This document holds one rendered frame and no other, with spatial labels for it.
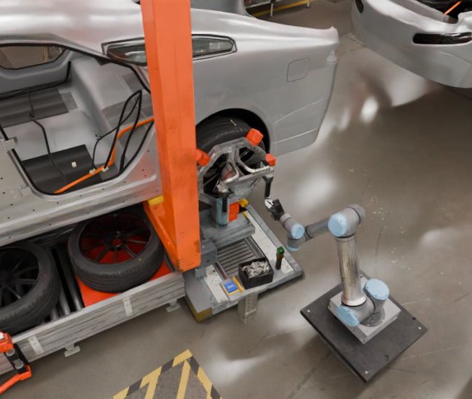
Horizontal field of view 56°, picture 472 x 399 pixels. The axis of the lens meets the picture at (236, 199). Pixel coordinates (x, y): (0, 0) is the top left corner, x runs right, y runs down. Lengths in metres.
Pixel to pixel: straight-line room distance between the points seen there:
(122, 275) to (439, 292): 2.44
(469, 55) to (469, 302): 2.23
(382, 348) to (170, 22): 2.30
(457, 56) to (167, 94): 3.26
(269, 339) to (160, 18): 2.29
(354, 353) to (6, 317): 2.15
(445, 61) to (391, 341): 2.74
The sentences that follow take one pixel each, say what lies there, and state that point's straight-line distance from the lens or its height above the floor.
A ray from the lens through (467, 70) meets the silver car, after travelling 4.86.
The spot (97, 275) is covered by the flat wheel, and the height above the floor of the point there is 0.49.
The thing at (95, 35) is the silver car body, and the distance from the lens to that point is 2.60.
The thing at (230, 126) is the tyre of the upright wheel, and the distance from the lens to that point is 3.06.
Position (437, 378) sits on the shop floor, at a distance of 3.51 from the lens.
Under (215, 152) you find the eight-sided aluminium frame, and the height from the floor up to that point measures 1.10.
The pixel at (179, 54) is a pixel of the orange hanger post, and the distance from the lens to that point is 2.02.
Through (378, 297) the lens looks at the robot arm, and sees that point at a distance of 2.85.
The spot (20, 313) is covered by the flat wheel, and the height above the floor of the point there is 0.49.
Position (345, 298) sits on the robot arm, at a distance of 2.77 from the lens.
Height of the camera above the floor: 2.92
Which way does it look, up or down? 44 degrees down
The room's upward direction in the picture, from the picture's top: 2 degrees clockwise
